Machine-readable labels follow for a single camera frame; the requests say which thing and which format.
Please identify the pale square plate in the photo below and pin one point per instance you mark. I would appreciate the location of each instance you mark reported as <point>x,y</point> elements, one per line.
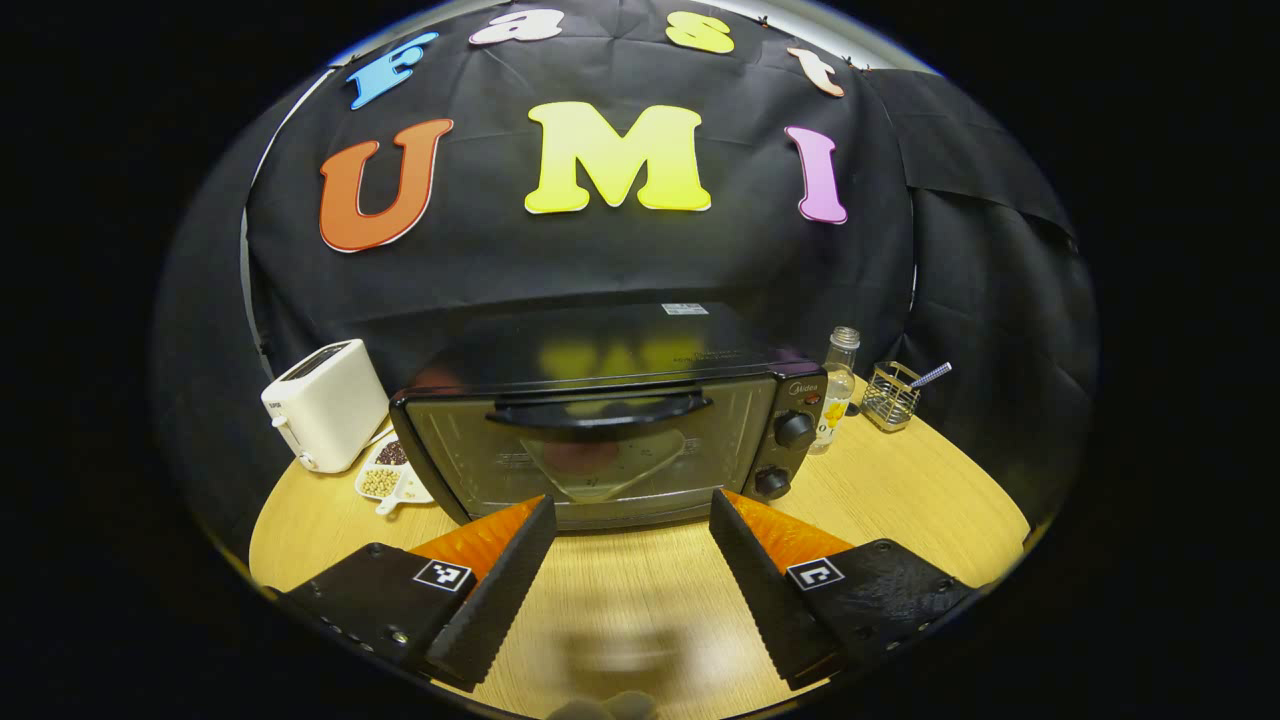
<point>640,465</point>

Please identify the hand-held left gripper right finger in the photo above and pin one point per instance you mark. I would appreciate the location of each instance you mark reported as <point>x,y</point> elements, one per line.
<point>765,590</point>

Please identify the black electric oven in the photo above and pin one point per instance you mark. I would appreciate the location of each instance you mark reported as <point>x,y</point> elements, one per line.
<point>600,345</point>

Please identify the pink round food slice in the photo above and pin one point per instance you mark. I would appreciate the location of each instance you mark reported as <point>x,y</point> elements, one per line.
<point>580,458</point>

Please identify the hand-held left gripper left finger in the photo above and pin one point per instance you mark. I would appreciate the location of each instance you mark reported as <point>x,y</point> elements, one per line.
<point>500,595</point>

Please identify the black backdrop cloth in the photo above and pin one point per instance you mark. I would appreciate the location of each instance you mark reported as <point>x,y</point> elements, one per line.
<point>500,260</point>

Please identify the white divided bean tray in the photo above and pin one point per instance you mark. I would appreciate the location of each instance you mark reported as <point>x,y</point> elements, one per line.
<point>385,480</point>

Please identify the white toaster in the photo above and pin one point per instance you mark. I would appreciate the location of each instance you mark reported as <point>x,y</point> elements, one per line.
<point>325,405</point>

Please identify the clear glass bottle yellow label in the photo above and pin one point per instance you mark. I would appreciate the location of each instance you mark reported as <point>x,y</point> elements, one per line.
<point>838,385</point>

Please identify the metal spoon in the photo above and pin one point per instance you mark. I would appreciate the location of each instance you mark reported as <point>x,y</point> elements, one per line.
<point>932,375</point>

